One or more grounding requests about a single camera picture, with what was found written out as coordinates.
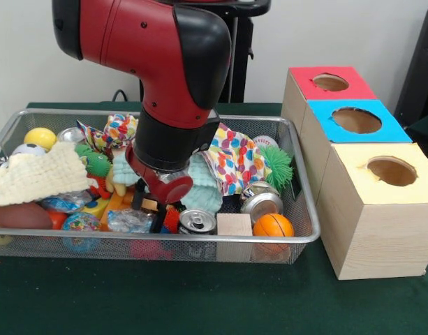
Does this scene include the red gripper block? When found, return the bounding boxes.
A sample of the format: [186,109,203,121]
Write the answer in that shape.
[125,143,194,234]

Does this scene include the clear crinkled plastic packet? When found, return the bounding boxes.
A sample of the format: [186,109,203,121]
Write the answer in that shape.
[107,209,157,234]

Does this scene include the mint waffle cloth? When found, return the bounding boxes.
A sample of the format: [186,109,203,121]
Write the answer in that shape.
[112,151,223,214]

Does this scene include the polka-dot cloth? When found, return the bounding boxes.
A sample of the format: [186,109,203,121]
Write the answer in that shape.
[199,121,273,196]

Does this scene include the cream waffle cloth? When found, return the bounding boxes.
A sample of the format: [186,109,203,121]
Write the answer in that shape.
[0,141,92,209]

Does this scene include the silver mesh bin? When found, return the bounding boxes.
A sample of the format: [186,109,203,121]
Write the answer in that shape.
[0,107,322,265]

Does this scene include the wooden box with three holes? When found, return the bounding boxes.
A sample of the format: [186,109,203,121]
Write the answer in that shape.
[280,65,428,281]

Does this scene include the silver can with pull tab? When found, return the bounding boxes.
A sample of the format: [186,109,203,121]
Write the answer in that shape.
[178,208,219,235]

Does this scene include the wooden block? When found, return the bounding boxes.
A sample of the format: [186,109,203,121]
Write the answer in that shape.
[216,213,253,237]

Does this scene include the dark green table cloth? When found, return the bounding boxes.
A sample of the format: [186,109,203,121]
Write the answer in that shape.
[405,110,428,149]
[0,100,428,335]

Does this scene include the orange toy basketball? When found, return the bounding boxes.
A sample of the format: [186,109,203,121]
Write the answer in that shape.
[252,212,295,238]

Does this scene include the yellow ball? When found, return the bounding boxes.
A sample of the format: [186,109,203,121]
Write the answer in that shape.
[23,127,57,151]

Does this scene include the small soccer ball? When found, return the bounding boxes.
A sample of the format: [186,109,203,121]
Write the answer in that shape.
[10,143,47,156]

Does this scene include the white toy baseball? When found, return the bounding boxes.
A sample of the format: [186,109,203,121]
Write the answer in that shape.
[251,135,280,149]

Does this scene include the large green spiky ball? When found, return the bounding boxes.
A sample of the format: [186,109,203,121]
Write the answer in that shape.
[258,145,294,193]

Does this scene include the black cable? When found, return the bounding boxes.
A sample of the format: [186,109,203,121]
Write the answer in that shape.
[112,89,133,103]

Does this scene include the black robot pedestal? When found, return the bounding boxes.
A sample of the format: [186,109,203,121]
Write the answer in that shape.
[164,0,272,103]

